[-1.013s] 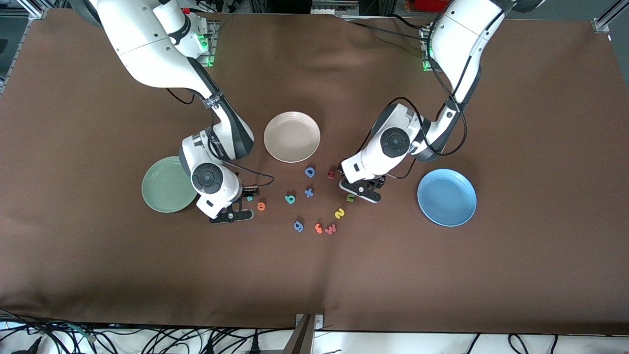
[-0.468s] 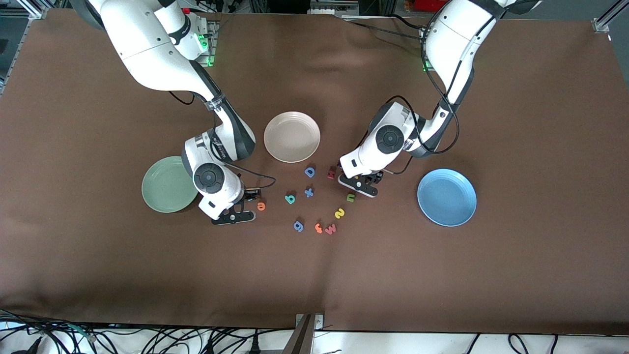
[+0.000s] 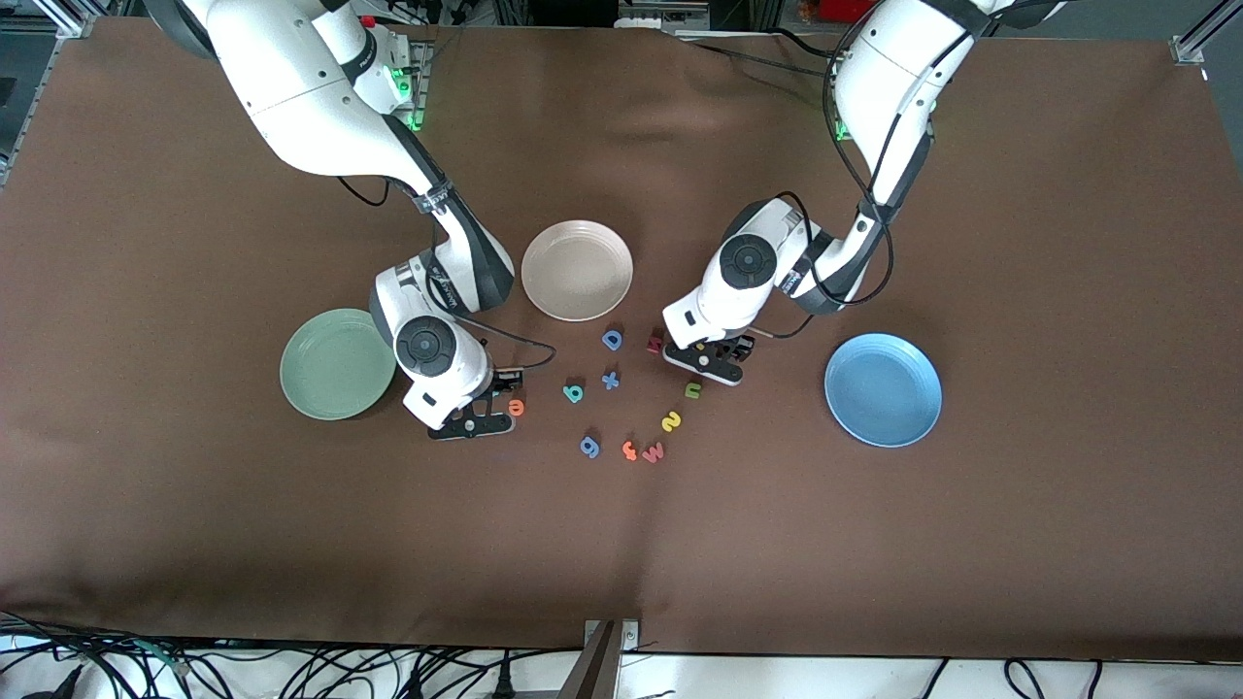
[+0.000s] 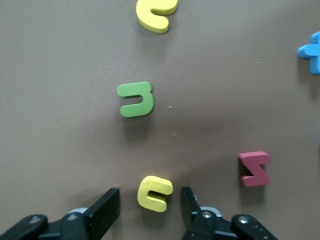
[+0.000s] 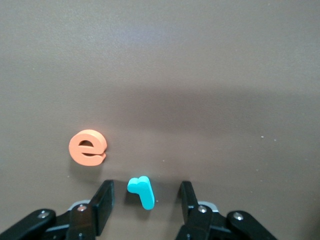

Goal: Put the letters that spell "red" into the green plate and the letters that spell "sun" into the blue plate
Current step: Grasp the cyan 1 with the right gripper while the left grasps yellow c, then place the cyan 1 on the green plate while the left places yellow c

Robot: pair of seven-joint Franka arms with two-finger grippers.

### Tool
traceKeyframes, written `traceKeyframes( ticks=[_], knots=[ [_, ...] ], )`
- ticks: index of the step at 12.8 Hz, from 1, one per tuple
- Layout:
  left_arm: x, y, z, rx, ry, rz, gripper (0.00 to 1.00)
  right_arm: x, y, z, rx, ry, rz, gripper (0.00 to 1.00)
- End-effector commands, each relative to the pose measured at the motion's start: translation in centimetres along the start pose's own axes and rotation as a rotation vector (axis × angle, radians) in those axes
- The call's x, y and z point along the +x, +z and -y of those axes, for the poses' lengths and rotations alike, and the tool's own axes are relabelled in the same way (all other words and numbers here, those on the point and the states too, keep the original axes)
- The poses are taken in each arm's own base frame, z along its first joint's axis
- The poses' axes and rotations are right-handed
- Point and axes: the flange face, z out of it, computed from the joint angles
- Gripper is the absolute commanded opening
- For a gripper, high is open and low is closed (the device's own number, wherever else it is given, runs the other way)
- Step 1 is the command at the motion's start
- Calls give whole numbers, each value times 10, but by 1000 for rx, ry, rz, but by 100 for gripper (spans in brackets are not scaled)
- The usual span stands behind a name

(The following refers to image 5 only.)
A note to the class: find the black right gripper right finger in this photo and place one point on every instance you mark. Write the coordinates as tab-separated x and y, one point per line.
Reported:
197	220

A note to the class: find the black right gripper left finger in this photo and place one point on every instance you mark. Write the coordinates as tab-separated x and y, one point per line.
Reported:
100	212

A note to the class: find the teal letter r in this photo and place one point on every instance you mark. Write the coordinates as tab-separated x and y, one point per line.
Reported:
146	197

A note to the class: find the orange letter e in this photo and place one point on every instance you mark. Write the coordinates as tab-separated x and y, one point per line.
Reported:
77	150

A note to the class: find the brown tablecloth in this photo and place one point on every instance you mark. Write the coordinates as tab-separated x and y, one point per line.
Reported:
175	75

